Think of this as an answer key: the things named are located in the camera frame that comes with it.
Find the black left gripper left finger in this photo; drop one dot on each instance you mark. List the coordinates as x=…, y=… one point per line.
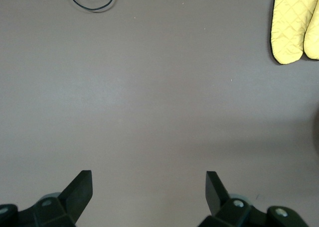
x=74, y=197

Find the yellow oven mitt with thumb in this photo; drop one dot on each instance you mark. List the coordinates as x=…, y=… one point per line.
x=313, y=37

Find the yellow quilted oven mitt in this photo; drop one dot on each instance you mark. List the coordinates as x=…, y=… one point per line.
x=289, y=25

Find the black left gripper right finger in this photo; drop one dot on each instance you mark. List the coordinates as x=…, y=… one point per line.
x=219, y=204

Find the brown table cover sheet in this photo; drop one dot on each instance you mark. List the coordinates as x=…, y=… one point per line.
x=149, y=87

